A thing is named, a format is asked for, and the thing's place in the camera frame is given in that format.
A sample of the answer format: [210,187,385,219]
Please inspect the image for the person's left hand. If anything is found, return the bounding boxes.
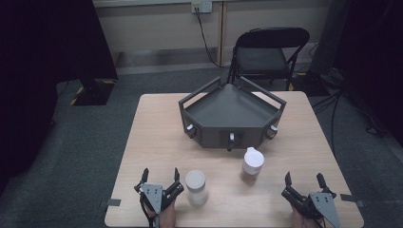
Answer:
[147,200,177,228]

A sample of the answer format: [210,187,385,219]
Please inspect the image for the dark curtain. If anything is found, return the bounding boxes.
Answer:
[332,0,403,139]
[0,0,119,194]

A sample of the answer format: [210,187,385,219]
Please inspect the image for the black stand base yellow tape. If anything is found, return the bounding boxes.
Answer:
[68,77,117,106]

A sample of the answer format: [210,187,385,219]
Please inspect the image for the black wall socket cable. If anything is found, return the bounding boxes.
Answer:
[194,7,230,68]

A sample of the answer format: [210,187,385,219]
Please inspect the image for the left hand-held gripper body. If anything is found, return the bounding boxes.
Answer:
[133,180,185,220]

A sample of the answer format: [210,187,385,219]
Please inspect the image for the jar with white spout lid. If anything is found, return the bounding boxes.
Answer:
[240,146,266,185]

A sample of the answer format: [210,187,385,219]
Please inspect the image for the frosted jar with lid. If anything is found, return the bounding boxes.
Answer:
[184,169,209,207]

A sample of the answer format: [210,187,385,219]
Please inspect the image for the black floor cables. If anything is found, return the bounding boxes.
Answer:
[312,89,392,157]

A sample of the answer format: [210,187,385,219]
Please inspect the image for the white wall socket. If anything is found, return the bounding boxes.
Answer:
[190,1,214,14]

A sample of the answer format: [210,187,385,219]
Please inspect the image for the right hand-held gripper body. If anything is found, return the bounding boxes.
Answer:
[280,185,344,228]

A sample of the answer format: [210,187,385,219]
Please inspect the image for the black folding chair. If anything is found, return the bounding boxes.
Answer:
[227,27,312,92]

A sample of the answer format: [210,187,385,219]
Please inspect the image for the person's right hand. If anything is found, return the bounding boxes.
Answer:
[290,205,321,228]

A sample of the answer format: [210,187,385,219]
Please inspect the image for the dark grey corner rack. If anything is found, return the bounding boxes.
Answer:
[178,75,288,153]

